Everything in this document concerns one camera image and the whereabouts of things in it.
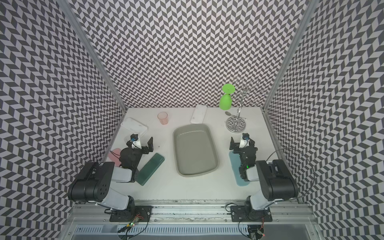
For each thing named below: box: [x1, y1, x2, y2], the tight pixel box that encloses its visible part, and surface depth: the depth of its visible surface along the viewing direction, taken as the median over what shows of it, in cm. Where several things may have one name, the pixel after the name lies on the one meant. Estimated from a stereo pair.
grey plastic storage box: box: [173, 123, 220, 177], surface depth 96 cm
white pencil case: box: [190, 104, 207, 124], surface depth 114 cm
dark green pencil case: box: [136, 153, 165, 186], surface depth 88 cm
